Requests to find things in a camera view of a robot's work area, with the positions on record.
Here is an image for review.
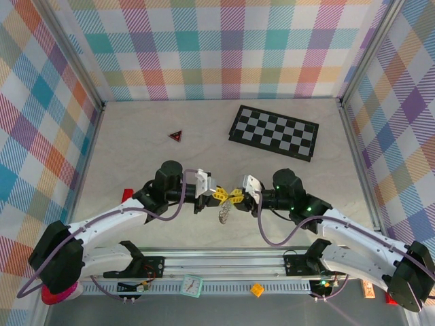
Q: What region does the clear plastic bag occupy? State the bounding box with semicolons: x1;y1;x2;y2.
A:
217;202;235;225

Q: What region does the black and grey chessboard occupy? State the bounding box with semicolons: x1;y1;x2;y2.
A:
227;104;320;164

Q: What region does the small teal clock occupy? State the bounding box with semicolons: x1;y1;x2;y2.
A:
181;274;204;299

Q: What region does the small right connector board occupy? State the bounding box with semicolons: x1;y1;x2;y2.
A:
314;278;341;293

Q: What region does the small connector board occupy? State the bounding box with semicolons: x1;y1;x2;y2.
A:
314;278;341;293
117;280;152;295

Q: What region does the small left connector board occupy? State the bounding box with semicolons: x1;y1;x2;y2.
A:
117;280;152;295

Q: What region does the printed wooden block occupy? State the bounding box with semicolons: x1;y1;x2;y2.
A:
361;280;377;300

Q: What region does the pink plastic cup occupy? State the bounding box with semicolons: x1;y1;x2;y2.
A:
41;280;84;306

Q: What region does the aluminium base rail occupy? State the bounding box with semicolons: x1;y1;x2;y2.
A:
90;247;412;281

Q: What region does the aluminium right floor rail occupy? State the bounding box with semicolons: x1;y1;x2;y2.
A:
338;98;421;326

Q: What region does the aluminium floor rail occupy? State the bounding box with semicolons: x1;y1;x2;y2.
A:
32;101;105;326
338;98;421;326

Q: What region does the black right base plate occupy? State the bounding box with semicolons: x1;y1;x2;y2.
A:
283;254;315;276

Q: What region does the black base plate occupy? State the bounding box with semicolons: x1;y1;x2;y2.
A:
283;254;315;276
141;255;167;278

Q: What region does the slotted grey cable duct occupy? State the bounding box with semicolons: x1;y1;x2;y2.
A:
81;281;313;295

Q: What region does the aluminium left floor rail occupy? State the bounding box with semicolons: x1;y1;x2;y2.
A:
32;101;105;326

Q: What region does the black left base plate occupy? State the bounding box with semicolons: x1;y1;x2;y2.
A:
141;255;167;278

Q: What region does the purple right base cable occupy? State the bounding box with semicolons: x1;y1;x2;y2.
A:
314;271;351;302

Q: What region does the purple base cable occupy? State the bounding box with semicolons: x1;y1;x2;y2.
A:
314;271;351;302
88;274;125;302

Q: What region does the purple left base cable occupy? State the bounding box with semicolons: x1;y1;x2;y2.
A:
88;274;125;302

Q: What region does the aluminium left corner post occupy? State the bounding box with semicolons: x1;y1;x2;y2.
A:
35;0;106;109

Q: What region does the aluminium corner post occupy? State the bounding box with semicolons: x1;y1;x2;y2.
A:
35;0;106;109
339;0;407;108

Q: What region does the aluminium right corner post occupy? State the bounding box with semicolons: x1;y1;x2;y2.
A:
339;0;407;108

